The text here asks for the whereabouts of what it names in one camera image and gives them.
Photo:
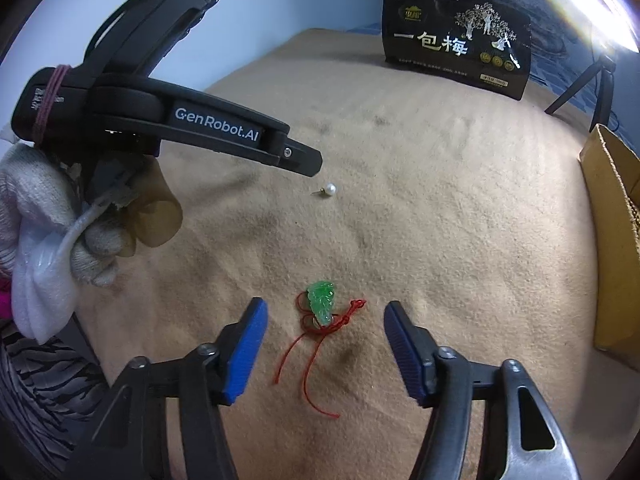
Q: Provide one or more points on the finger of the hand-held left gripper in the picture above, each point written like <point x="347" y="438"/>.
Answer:
<point x="300" y="157"/>
<point x="165" y="5"/>

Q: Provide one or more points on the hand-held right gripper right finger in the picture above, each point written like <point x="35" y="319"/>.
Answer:
<point x="407" y="355"/>

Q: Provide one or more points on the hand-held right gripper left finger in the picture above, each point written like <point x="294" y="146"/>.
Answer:
<point x="245" y="355"/>

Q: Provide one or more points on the pearl stud earring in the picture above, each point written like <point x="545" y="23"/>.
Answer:
<point x="330" y="189"/>

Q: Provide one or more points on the cardboard box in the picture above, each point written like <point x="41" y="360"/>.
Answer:
<point x="615" y="240"/>

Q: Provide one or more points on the person's left hand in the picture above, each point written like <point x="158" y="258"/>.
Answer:
<point x="30" y="195"/>

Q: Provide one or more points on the red rubber band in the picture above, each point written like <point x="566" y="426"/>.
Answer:
<point x="50" y="95"/>

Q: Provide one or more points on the translucent brown plastic piece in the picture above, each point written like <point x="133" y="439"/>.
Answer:
<point x="160" y="215"/>

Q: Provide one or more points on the black snack bag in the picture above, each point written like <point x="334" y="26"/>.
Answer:
<point x="450" y="65"/>

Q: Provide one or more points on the white cloth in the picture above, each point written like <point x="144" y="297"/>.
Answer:
<point x="40" y="290"/>

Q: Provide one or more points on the person's striped clothing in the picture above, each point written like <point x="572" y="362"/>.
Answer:
<point x="35" y="375"/>

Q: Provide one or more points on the black tripod stand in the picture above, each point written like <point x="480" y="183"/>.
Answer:
<point x="570" y="92"/>

